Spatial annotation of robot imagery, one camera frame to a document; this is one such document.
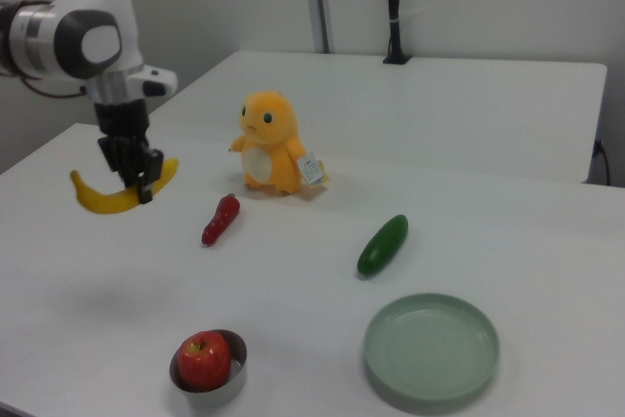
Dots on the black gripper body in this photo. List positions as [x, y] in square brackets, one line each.
[122, 119]

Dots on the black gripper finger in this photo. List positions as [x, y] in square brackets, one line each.
[119, 163]
[150, 178]

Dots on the yellow banana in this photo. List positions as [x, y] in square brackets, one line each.
[102, 202]

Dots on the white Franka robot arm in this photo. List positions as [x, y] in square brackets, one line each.
[97, 12]

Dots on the pale green plastic plate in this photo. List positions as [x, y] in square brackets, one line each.
[432, 351]

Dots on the red chili pepper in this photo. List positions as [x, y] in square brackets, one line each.
[220, 221]

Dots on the orange plush dinosaur toy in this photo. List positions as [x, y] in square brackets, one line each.
[273, 143]

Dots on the red apple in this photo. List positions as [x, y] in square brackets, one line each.
[202, 358]

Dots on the round metal bowl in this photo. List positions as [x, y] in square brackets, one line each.
[235, 380]

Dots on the green cucumber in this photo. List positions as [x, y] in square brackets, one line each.
[383, 243]

